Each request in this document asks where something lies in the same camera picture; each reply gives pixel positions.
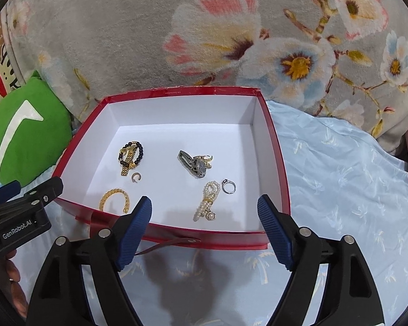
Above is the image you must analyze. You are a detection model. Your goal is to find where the gold leaf bangle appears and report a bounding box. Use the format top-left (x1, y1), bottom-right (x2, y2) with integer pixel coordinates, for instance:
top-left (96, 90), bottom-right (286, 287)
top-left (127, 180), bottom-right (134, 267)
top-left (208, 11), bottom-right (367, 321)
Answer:
top-left (99, 188), bottom-right (131, 214)

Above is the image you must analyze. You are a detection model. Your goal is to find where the colourful monkey print blanket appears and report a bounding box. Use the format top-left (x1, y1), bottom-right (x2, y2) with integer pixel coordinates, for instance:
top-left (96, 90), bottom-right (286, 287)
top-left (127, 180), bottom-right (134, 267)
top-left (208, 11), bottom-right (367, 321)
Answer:
top-left (0, 14), bottom-right (31, 109)

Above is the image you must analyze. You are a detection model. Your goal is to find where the person's left hand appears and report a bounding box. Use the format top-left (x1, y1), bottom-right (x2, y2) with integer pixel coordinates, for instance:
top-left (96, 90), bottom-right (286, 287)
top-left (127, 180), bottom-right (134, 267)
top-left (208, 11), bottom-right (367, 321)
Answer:
top-left (5, 249), bottom-right (26, 316)

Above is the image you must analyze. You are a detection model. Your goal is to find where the white pearl bracelet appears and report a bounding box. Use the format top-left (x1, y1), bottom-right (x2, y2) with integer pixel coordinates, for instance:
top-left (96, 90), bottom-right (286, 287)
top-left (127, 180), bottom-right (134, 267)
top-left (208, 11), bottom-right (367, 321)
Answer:
top-left (193, 181), bottom-right (221, 222)

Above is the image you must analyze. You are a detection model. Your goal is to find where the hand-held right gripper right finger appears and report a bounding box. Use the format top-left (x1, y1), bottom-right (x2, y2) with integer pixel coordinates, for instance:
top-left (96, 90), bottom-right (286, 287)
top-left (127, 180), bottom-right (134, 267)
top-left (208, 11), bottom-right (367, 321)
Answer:
top-left (257, 194), bottom-right (386, 326)

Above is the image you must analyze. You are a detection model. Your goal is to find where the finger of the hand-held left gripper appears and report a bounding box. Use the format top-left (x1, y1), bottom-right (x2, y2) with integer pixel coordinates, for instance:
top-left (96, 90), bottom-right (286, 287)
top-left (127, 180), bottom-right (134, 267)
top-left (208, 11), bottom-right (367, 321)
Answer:
top-left (20, 177), bottom-right (64, 211)
top-left (0, 181), bottom-right (22, 202)

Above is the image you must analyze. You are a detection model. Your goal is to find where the dark metal wristwatch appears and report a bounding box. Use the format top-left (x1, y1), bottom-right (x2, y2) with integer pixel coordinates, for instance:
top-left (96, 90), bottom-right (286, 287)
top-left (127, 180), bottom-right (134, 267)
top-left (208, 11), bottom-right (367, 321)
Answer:
top-left (178, 149), bottom-right (214, 178)

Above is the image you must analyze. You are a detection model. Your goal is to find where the green plush pillow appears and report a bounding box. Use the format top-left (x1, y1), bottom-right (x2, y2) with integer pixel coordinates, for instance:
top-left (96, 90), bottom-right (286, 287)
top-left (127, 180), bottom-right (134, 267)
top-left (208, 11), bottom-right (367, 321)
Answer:
top-left (0, 71), bottom-right (72, 187)

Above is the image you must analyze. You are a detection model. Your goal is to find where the red gift box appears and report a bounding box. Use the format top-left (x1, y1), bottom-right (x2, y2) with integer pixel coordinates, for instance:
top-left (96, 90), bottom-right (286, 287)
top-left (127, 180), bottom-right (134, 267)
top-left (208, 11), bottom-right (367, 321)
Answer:
top-left (52, 86), bottom-right (290, 255)

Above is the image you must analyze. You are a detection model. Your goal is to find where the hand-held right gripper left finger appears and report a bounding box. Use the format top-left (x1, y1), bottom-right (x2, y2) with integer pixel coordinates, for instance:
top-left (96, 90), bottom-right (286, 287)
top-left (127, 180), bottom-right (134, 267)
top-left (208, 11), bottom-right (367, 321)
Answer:
top-left (24, 195), bottom-right (153, 326)

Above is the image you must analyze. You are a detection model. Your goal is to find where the light blue palm print sheet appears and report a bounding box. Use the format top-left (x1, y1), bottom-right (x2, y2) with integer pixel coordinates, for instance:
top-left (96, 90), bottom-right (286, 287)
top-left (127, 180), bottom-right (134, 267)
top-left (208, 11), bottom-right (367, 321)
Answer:
top-left (7, 100), bottom-right (408, 326)

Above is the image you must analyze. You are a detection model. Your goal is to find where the grey floral blanket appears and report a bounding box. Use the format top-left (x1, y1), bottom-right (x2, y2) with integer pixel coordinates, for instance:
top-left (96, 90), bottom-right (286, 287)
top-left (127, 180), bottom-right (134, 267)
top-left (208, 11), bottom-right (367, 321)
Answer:
top-left (3, 0), bottom-right (408, 153)

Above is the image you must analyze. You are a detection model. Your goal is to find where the gold link bracelet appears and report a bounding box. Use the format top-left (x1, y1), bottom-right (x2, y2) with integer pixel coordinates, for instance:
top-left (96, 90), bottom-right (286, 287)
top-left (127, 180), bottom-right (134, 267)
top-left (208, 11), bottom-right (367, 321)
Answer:
top-left (120, 144), bottom-right (138, 177)

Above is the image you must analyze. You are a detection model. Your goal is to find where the black bead bracelet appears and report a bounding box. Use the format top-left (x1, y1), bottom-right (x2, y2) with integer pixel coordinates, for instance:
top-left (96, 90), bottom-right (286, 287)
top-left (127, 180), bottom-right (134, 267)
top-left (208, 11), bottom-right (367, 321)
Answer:
top-left (118, 140), bottom-right (145, 167)

